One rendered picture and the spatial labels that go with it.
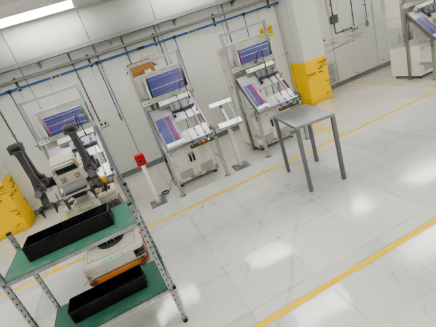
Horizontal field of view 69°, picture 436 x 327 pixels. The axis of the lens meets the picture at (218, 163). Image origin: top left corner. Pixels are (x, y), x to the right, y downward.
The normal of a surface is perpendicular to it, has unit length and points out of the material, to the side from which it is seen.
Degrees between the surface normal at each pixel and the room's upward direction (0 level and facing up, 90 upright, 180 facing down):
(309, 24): 90
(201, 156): 90
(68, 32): 90
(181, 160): 90
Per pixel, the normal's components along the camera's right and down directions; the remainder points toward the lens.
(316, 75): 0.35, 0.25
